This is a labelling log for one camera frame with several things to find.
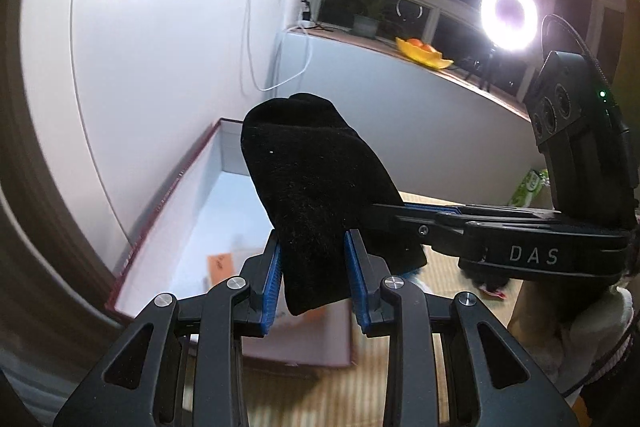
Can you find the yellow fruit bowl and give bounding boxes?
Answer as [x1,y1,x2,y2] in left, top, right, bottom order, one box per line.
[395,37,455,70]

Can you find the ring light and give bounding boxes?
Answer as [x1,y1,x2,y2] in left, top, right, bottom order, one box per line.
[481,0,540,52]

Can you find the potted plant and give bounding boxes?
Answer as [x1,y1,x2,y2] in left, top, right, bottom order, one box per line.
[352,0,393,39]

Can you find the small black tripod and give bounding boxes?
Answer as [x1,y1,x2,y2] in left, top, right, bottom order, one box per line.
[464,48,502,90]

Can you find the striped yellow blanket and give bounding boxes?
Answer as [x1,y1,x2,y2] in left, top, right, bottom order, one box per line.
[240,192,568,427]

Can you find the green white carton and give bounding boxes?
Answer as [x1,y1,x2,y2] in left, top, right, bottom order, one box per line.
[507,168,551,208]

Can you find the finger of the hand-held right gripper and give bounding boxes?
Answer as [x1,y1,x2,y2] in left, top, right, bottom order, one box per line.
[402,202,556,224]
[371,203,481,260]

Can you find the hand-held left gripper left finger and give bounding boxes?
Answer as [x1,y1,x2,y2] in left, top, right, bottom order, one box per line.
[52,229,282,427]

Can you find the orange paper card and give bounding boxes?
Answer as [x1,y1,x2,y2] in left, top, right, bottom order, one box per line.
[207,253,236,288]

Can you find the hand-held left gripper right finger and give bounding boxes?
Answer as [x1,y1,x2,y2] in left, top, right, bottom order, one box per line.
[344,229,581,427]

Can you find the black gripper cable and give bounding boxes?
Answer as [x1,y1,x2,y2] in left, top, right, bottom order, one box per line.
[541,13,610,86]

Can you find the black sock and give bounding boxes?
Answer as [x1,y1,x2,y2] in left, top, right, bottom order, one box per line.
[240,93,428,317]

